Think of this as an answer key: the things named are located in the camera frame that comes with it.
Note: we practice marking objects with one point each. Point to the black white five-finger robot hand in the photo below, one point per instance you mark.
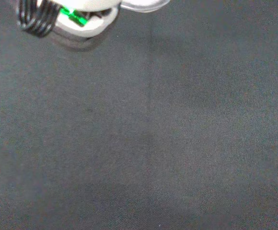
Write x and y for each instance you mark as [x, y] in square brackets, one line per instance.
[81, 21]

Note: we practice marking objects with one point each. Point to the black bench cloth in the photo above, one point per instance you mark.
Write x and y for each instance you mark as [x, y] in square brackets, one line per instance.
[153, 131]

